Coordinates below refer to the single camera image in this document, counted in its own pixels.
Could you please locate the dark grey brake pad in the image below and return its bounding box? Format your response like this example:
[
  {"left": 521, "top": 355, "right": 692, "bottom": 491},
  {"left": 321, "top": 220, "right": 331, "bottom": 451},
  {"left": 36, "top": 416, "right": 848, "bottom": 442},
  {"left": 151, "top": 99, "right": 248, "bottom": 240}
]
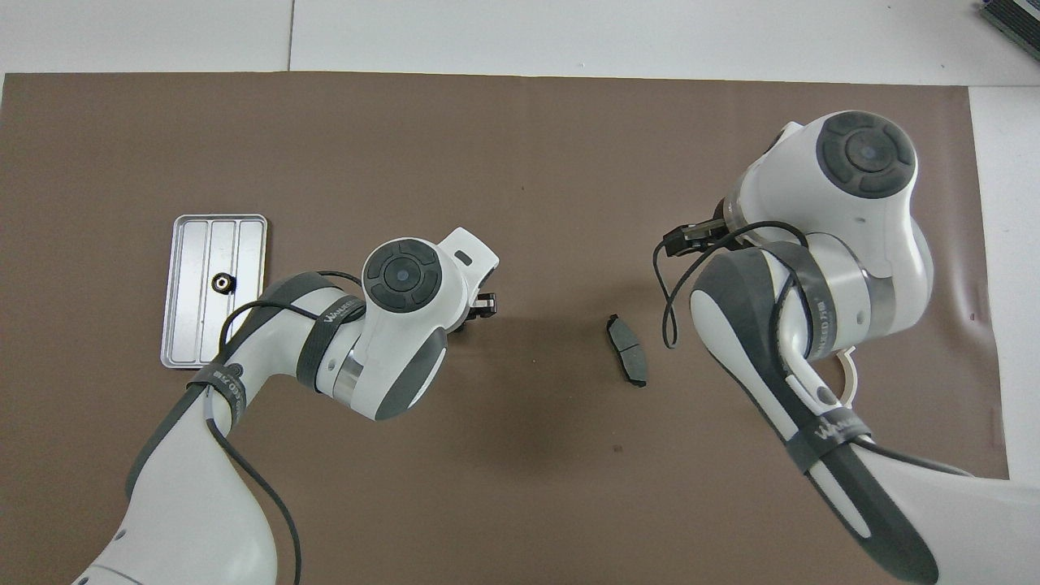
[{"left": 605, "top": 313, "right": 650, "bottom": 388}]

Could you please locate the silver metal tray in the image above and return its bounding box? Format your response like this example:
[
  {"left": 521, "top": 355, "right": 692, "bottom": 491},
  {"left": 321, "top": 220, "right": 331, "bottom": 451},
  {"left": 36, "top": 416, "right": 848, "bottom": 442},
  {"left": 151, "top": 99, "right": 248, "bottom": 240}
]
[{"left": 160, "top": 214, "right": 269, "bottom": 371}]

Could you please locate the brown table mat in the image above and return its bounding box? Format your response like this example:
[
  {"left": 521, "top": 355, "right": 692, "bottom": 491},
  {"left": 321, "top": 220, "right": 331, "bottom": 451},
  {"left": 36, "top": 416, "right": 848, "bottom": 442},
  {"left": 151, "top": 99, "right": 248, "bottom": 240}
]
[{"left": 0, "top": 71, "right": 1022, "bottom": 585}]

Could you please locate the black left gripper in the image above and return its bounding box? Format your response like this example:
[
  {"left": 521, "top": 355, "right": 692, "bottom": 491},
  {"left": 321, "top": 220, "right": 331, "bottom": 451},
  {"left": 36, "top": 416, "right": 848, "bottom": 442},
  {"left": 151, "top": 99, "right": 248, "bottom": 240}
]
[{"left": 453, "top": 292, "right": 498, "bottom": 335}]

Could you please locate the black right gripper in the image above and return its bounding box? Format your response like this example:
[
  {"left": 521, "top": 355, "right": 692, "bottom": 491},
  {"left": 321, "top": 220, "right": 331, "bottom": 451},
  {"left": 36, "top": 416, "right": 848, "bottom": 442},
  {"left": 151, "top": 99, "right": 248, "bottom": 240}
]
[{"left": 665, "top": 221, "right": 726, "bottom": 258}]

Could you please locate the white curved plastic bracket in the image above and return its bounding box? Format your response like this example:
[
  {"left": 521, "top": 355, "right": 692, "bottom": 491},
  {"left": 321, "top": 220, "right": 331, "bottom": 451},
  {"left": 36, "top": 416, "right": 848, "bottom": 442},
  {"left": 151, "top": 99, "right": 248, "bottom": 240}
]
[{"left": 829, "top": 345, "right": 859, "bottom": 407}]

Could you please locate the grey ribbed device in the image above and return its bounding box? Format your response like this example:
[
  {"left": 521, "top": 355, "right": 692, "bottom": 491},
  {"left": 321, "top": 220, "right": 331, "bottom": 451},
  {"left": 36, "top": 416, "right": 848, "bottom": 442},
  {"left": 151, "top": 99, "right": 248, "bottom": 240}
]
[{"left": 978, "top": 0, "right": 1040, "bottom": 40}]

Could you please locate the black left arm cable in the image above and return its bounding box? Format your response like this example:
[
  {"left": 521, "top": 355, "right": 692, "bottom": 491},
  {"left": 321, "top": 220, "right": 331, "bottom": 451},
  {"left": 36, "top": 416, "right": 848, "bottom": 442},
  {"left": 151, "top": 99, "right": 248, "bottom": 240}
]
[{"left": 203, "top": 271, "right": 366, "bottom": 585}]

